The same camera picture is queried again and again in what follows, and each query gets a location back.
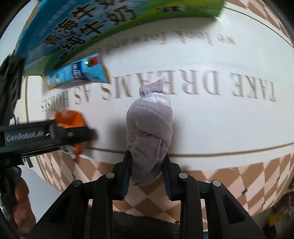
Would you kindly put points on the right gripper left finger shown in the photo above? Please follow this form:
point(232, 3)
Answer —
point(114, 185)

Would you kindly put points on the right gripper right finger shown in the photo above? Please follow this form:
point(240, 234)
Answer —
point(179, 186)

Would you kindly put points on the orange snack packet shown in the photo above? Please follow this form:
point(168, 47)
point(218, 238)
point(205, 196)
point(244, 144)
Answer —
point(71, 121)

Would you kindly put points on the lavender towel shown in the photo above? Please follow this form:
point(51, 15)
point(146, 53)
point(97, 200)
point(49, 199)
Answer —
point(149, 132)

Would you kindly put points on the light blue snack packet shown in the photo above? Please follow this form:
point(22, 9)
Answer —
point(88, 69)

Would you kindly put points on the person's hand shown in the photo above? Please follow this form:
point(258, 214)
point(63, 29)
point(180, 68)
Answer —
point(22, 212)

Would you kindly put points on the blue cardboard storage box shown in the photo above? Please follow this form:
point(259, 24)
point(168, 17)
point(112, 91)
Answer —
point(59, 30)

